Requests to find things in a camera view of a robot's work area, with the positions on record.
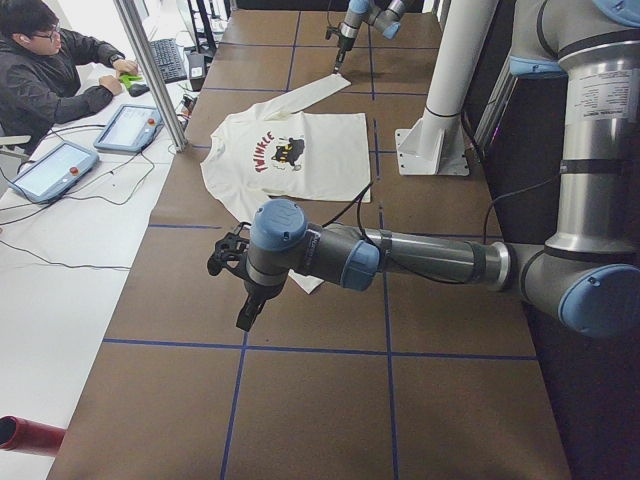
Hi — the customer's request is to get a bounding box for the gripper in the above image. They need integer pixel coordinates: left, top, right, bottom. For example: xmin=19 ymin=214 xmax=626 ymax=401
xmin=332 ymin=22 xmax=356 ymax=74
xmin=236 ymin=280 xmax=273 ymax=331

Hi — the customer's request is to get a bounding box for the cream cat print shirt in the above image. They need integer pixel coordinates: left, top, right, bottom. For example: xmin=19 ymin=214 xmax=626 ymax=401
xmin=201 ymin=72 xmax=373 ymax=295

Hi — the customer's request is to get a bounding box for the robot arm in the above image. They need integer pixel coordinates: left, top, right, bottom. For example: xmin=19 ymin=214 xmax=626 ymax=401
xmin=325 ymin=0 xmax=418 ymax=74
xmin=207 ymin=1 xmax=639 ymax=338

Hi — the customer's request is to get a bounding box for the white support column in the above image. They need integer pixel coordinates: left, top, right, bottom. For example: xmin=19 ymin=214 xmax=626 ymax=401
xmin=422 ymin=0 xmax=498 ymax=140

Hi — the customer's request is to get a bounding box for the black keyboard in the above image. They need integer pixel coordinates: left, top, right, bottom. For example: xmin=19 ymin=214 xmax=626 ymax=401
xmin=149 ymin=39 xmax=187 ymax=83

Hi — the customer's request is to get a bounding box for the brown table cover sheet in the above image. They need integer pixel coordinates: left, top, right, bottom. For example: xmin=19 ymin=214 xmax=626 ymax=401
xmin=50 ymin=10 xmax=570 ymax=479

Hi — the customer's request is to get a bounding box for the green object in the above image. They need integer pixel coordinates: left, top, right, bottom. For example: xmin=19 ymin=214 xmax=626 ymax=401
xmin=118 ymin=73 xmax=149 ymax=97

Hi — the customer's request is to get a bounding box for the far teach pendant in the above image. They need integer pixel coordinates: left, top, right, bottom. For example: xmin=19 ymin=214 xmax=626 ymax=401
xmin=93 ymin=104 xmax=164 ymax=153

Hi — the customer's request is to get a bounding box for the teach pendant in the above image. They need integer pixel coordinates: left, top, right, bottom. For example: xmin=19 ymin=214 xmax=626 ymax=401
xmin=9 ymin=141 xmax=99 ymax=203
xmin=93 ymin=104 xmax=164 ymax=153

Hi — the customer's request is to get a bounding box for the near teach pendant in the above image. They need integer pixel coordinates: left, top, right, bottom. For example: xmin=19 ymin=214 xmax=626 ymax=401
xmin=9 ymin=141 xmax=99 ymax=203

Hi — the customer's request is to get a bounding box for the red tube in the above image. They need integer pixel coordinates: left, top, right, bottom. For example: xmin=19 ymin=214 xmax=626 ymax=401
xmin=1 ymin=416 xmax=66 ymax=457

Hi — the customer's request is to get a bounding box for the person in black jacket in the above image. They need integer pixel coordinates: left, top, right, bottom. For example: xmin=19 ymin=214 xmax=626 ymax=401
xmin=1 ymin=0 xmax=138 ymax=155

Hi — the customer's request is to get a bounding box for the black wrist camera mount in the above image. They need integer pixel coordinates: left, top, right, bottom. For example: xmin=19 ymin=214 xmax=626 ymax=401
xmin=207 ymin=222 xmax=251 ymax=280

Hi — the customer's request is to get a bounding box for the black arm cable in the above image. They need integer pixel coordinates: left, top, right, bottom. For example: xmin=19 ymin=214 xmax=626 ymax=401
xmin=319 ymin=179 xmax=566 ymax=286

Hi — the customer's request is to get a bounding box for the aluminium frame post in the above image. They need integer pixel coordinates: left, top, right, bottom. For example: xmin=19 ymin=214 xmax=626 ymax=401
xmin=114 ymin=0 xmax=188 ymax=152

